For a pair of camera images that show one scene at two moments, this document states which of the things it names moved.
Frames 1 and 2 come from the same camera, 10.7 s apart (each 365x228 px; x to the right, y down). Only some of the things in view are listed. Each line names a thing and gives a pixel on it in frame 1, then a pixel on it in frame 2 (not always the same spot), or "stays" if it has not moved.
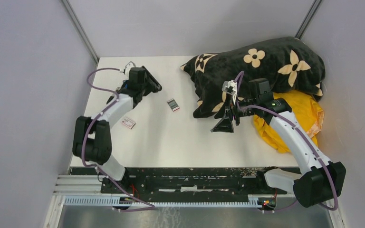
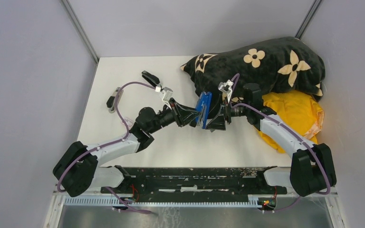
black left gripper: [151, 86] → [183, 115]
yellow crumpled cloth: [305, 111] stays
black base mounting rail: [184, 182] stays
